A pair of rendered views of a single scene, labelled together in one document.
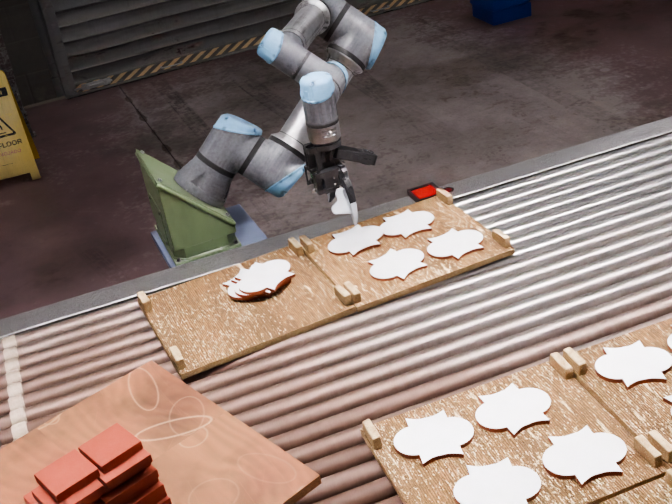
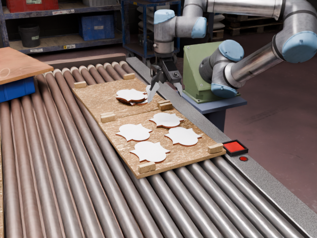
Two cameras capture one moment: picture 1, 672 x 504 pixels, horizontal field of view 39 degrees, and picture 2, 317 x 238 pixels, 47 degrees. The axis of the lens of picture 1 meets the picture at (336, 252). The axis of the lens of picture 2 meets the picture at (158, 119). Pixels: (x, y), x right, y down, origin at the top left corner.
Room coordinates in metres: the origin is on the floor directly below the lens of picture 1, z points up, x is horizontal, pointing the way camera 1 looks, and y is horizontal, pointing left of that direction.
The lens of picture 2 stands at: (1.86, -1.39, 1.64)
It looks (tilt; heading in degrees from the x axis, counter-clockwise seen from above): 27 degrees down; 83
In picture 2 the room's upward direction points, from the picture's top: straight up
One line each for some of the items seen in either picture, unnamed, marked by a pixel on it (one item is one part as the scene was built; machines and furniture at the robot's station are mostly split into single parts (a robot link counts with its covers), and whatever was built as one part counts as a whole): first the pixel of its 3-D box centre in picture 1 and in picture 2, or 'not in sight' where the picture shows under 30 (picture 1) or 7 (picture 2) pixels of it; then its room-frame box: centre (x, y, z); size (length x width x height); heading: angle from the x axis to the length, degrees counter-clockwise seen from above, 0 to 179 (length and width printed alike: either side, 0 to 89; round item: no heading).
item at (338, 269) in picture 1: (402, 248); (157, 137); (2.00, -0.16, 0.93); 0.41 x 0.35 x 0.02; 110
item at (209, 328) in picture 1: (243, 305); (120, 97); (1.86, 0.23, 0.93); 0.41 x 0.35 x 0.02; 111
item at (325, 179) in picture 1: (326, 164); (162, 65); (2.03, -0.01, 1.16); 0.09 x 0.08 x 0.12; 109
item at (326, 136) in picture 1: (324, 132); (163, 46); (2.03, -0.02, 1.24); 0.08 x 0.08 x 0.05
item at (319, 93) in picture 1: (319, 99); (164, 25); (2.04, -0.02, 1.32); 0.09 x 0.08 x 0.11; 162
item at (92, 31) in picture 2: not in sight; (95, 25); (1.54, 4.48, 0.32); 0.50 x 0.41 x 0.37; 15
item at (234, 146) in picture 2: (425, 194); (233, 148); (2.27, -0.26, 0.92); 0.06 x 0.06 x 0.01; 16
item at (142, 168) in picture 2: (501, 237); (147, 167); (1.93, -0.39, 0.95); 0.06 x 0.02 x 0.03; 20
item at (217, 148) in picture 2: (444, 196); (215, 148); (2.19, -0.30, 0.95); 0.06 x 0.02 x 0.03; 20
